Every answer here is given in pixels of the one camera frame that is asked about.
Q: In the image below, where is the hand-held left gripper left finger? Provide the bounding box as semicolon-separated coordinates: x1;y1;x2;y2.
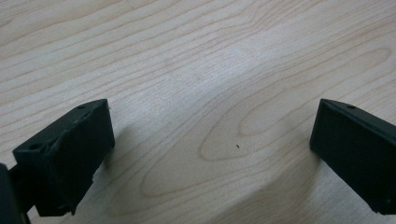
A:
12;98;116;217

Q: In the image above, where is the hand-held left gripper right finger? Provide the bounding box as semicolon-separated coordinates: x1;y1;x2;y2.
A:
309;98;396;216

